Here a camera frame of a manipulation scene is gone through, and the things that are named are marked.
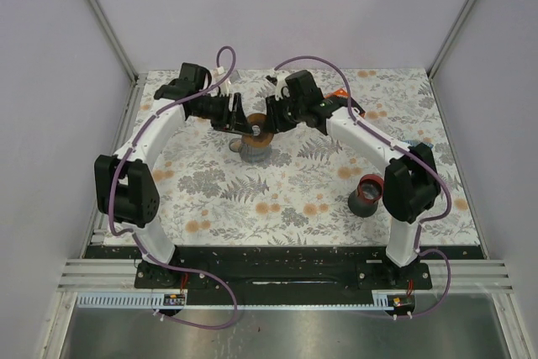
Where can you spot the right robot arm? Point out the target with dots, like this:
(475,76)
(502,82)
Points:
(410,181)

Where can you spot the blue ribbed dripper holder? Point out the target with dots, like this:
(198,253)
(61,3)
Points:
(415,143)

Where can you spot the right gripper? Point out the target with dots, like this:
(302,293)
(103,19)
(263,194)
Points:
(274,123)

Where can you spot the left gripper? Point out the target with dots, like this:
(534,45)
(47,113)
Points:
(239,124)

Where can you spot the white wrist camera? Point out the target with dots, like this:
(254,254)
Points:
(226,80)
(280,85)

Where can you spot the floral patterned table mat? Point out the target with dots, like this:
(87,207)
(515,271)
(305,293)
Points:
(298,196)

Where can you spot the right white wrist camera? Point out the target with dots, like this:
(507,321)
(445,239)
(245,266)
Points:
(280,85)

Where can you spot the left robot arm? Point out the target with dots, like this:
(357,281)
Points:
(126,190)

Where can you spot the grey glass carafe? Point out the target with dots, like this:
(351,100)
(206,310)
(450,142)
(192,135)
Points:
(248,153)

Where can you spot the aluminium frame rail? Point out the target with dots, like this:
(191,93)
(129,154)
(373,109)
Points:
(112,39)

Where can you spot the dark grey red-rimmed cup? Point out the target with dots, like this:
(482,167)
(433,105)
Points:
(363,201)

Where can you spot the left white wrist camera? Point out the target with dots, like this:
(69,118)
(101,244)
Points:
(226,80)

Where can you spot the orange coffee filter box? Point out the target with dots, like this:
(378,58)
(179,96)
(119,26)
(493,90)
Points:
(343,95)

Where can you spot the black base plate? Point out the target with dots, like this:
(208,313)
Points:
(365,268)

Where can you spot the white slotted cable duct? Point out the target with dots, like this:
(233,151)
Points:
(116,300)

